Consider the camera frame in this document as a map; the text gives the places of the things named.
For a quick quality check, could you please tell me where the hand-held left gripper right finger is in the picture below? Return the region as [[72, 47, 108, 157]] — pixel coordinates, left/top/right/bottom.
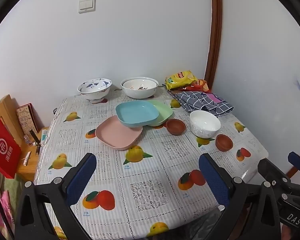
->
[[198, 153, 282, 240]]

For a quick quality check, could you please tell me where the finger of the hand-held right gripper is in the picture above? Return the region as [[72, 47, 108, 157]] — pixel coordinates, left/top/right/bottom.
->
[[287, 151, 300, 178], [257, 158, 292, 188]]

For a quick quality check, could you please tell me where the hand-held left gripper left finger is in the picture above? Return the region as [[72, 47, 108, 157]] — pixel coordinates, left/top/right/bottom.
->
[[14, 152, 98, 240]]

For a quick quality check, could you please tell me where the white patterned bowl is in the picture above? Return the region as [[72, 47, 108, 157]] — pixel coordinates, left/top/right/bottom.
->
[[189, 110, 221, 139]]

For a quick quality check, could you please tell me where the small brown bowl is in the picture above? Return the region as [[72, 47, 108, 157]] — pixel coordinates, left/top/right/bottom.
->
[[215, 134, 233, 152], [164, 119, 186, 136]]

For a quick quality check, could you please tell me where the brown wooden baseboard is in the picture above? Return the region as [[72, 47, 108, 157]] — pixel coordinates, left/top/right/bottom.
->
[[287, 164, 300, 179]]

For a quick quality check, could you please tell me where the dark plastic bag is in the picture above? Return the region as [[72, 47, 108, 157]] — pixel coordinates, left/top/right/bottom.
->
[[145, 206, 227, 240]]

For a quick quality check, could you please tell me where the pink square plate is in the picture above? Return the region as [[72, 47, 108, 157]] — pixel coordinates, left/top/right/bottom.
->
[[95, 115, 143, 151]]

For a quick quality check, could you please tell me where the wooden side table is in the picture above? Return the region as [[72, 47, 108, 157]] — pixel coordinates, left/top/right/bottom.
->
[[16, 126, 50, 183]]

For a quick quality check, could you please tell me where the black lipstick tube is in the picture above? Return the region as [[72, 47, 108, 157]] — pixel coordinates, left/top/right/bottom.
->
[[29, 130, 42, 155]]

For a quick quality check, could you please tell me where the fruit print tablecloth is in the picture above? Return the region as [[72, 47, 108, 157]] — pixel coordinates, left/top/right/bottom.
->
[[34, 86, 269, 240]]

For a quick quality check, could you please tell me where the grey checked cloth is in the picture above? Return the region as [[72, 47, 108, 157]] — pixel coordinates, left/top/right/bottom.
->
[[174, 91, 234, 117]]

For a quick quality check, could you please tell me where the patterned booklet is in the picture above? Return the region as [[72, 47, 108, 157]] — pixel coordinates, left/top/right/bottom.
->
[[16, 102, 39, 137]]

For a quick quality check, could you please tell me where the red paper bag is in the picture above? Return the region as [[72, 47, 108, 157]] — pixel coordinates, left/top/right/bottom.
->
[[0, 119, 22, 179]]

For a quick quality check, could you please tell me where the green square plate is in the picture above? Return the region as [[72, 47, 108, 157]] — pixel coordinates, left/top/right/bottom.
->
[[146, 100, 173, 127]]

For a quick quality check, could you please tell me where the floral printed cloth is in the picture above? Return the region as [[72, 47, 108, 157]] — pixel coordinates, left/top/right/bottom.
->
[[0, 170, 18, 240]]

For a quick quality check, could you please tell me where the blue square plate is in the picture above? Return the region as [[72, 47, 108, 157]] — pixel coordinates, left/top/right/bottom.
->
[[115, 100, 160, 127]]

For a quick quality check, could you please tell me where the blue fish print bowl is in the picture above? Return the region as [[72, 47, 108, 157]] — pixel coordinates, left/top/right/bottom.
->
[[77, 78, 112, 103]]

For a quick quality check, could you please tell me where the red chip bag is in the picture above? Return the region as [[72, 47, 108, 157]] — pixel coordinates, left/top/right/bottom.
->
[[180, 79, 212, 93]]

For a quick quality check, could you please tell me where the large plain white bowl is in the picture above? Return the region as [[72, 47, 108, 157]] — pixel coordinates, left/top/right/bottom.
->
[[120, 77, 159, 99]]

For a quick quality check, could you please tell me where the yellow chip bag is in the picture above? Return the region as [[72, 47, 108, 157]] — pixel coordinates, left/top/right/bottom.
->
[[165, 70, 198, 91]]

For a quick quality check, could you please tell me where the white bowl with orange print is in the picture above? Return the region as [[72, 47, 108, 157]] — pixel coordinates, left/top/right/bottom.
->
[[122, 78, 157, 90]]

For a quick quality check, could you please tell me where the brown wooden door frame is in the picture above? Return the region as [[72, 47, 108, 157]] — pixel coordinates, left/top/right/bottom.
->
[[204, 0, 223, 90]]

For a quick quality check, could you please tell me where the white light switch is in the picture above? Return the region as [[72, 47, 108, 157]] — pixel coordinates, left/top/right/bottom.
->
[[78, 0, 96, 14]]

